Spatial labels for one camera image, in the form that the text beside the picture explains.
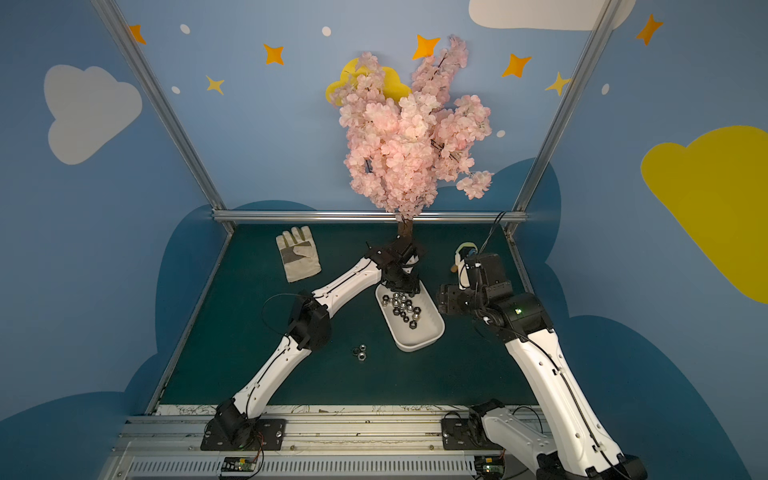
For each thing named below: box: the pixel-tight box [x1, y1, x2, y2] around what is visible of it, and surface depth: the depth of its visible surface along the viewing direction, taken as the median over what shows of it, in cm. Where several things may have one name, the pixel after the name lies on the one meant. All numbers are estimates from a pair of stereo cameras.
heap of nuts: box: [382, 292, 422, 329], surface depth 100 cm
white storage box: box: [375, 280, 445, 352], surface depth 98 cm
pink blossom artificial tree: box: [329, 36, 493, 237], surface depth 72 cm
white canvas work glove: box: [276, 226, 322, 283], surface depth 114 cm
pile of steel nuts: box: [352, 344, 367, 361], surface depth 90 cm
